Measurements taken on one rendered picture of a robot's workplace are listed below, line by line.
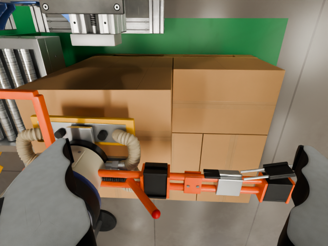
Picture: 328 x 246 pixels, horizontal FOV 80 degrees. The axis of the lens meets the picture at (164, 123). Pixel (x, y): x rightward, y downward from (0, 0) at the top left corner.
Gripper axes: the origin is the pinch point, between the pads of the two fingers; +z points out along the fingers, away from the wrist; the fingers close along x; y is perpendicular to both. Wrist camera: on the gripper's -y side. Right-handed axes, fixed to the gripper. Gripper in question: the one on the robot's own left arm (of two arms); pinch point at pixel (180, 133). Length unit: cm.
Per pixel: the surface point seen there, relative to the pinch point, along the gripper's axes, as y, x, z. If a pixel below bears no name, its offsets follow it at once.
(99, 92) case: 17, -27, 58
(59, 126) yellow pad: 24, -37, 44
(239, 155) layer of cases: 72, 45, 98
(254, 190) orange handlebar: 38, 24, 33
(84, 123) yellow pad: 23, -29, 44
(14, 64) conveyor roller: 15, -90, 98
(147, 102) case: 20, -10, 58
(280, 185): 34, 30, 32
